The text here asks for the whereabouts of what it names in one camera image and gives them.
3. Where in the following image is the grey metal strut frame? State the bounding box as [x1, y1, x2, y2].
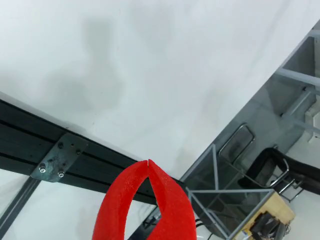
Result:
[179, 143, 276, 240]

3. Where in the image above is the grey metal shelf frame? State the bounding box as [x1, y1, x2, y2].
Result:
[273, 24, 320, 141]

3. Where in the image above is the black chair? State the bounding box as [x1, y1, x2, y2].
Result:
[237, 147, 320, 201]

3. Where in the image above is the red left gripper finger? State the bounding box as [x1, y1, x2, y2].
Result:
[91, 159, 150, 240]

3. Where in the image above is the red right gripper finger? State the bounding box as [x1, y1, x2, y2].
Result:
[147, 159, 197, 240]

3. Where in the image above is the black aluminium rail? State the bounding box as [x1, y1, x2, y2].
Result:
[0, 98, 187, 207]

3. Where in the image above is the black metal bracket plate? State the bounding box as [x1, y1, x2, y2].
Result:
[30, 133, 89, 184]

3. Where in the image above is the wooden board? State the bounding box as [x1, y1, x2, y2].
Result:
[234, 191, 296, 240]

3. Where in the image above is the black electronics unit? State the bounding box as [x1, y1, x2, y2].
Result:
[249, 212, 286, 240]

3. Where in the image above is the grey aluminium profile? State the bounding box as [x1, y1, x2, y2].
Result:
[0, 177, 42, 240]

